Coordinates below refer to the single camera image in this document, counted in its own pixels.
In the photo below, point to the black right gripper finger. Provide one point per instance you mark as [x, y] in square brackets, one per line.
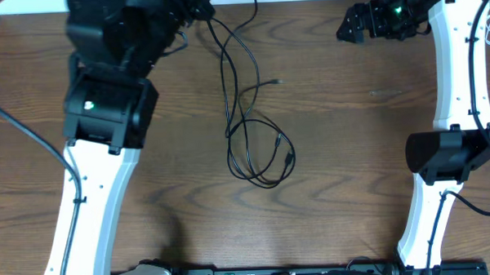
[356, 16]
[348, 34]

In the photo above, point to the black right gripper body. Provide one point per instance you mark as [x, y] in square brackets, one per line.
[395, 20]

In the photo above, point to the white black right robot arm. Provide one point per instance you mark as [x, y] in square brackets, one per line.
[442, 160]

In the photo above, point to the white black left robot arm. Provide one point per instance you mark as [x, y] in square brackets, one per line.
[108, 108]

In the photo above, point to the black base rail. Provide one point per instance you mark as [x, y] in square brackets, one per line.
[359, 268]

